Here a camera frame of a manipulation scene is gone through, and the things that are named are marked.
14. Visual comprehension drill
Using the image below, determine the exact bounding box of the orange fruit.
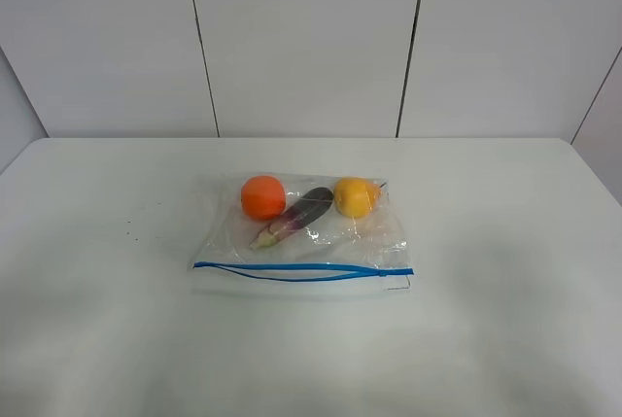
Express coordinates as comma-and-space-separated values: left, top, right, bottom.
240, 175, 286, 221

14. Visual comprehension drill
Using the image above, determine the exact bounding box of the yellow pear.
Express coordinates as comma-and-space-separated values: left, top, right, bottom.
333, 177, 383, 219

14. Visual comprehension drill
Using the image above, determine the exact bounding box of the clear zip bag blue zipper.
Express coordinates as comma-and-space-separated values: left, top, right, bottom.
190, 173, 415, 291

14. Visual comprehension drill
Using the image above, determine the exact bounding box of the purple eggplant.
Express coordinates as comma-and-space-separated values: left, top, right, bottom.
249, 187, 334, 250

